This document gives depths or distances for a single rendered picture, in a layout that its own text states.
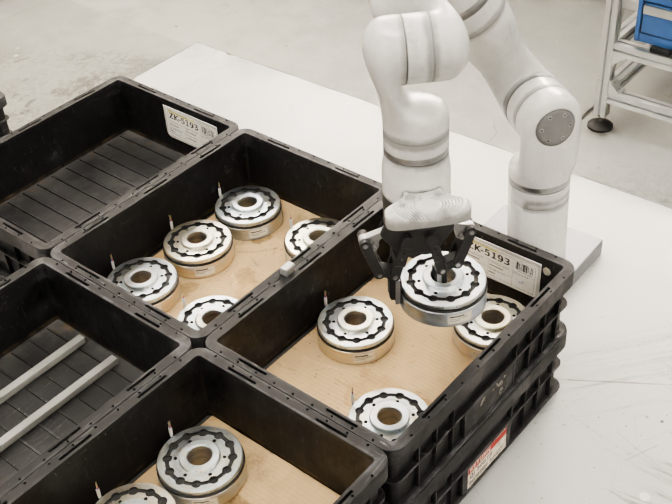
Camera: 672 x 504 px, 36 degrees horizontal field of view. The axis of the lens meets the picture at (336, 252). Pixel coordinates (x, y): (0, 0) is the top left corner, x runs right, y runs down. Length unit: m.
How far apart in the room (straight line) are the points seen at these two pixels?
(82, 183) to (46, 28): 2.56
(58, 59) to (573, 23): 1.91
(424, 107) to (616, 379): 0.64
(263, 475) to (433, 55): 0.54
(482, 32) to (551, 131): 0.19
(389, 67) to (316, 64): 2.78
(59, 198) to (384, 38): 0.87
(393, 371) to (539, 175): 0.37
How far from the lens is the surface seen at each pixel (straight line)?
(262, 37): 4.02
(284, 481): 1.26
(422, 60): 1.03
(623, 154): 3.33
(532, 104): 1.49
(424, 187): 1.11
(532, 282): 1.43
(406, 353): 1.40
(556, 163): 1.54
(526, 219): 1.60
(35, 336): 1.52
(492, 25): 1.40
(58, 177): 1.83
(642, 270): 1.77
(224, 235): 1.57
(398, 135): 1.08
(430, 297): 1.22
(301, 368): 1.38
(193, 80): 2.31
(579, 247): 1.75
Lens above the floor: 1.80
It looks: 39 degrees down
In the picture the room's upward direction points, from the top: 4 degrees counter-clockwise
